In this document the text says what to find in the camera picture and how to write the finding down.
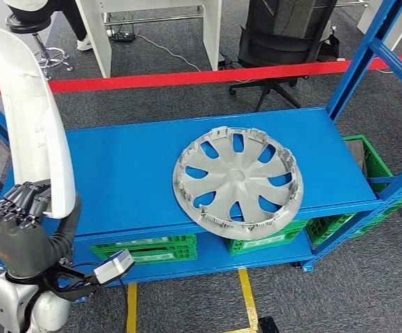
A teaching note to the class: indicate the blue metal shelf rack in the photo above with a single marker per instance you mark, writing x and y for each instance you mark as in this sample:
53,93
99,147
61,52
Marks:
124,184

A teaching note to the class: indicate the white curved plastic part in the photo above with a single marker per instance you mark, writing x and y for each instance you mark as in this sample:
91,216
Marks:
38,138

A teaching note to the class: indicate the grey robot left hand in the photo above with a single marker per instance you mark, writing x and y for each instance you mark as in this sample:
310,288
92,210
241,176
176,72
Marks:
17,243

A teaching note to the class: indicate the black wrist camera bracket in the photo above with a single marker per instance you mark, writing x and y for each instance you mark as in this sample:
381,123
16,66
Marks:
72,285

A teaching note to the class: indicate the brown cardboard insert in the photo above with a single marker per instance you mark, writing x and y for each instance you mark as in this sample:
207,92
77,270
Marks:
357,156

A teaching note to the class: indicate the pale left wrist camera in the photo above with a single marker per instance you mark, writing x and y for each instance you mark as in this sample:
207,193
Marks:
114,266

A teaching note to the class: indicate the grey plastic wheel cover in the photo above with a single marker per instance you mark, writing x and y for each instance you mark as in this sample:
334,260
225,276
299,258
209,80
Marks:
237,177

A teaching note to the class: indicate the red barrier tape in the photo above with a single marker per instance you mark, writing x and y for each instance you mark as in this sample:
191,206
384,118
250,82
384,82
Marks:
187,78

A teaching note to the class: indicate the black round stool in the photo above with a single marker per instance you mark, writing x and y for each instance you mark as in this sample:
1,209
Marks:
27,23

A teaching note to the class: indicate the black power strip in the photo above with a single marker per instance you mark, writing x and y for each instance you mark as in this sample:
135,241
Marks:
123,36

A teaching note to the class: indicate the white desk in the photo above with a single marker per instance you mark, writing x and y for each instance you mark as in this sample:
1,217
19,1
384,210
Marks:
367,16
93,36

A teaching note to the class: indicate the green plastic crate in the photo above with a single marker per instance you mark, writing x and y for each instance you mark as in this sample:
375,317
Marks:
378,161
173,250
326,227
274,241

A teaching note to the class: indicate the black robot base tip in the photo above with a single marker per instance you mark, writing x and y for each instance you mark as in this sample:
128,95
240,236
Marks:
268,326

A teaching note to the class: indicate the person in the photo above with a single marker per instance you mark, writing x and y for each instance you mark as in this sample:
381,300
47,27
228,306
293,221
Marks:
69,18

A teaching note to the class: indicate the black office chair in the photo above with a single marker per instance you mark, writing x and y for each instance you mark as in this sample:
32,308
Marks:
277,46

